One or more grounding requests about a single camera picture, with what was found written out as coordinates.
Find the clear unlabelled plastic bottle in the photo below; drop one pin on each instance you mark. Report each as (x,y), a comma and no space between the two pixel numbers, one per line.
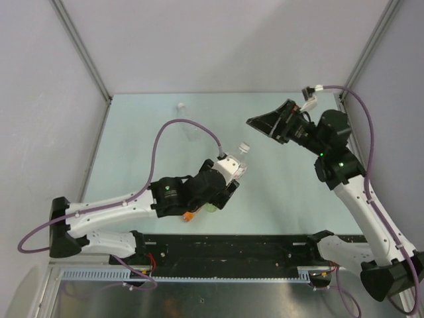
(192,132)

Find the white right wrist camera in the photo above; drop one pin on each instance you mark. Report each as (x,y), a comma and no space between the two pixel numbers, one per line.
(310,97)

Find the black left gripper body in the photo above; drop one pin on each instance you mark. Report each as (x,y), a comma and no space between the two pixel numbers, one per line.
(220,199)

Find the left aluminium frame post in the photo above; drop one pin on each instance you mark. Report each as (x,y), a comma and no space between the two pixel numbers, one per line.
(80,47)

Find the right aluminium frame post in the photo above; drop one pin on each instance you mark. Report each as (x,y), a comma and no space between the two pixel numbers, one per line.
(389,13)

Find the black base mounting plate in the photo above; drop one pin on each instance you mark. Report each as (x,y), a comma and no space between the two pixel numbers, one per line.
(233,255)

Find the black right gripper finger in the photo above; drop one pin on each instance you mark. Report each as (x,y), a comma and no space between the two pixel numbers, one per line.
(265,125)
(283,111)

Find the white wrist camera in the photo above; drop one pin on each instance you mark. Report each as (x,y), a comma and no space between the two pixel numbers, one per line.
(310,97)
(231,168)

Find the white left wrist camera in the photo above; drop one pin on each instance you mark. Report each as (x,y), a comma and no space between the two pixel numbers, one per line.
(231,168)

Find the grey slotted cable duct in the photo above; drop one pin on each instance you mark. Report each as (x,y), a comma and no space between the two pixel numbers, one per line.
(121,274)

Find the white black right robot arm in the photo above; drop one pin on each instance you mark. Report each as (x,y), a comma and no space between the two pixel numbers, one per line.
(391,264)

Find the aluminium frame post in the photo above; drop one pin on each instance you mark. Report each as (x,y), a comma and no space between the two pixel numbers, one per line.
(389,13)
(80,47)

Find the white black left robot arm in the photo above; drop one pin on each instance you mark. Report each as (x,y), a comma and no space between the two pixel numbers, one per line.
(79,227)

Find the orange label tea bottle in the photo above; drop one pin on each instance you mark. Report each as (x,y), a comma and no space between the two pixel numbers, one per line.
(189,216)

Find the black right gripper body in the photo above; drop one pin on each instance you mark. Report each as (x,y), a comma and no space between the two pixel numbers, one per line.
(295,126)

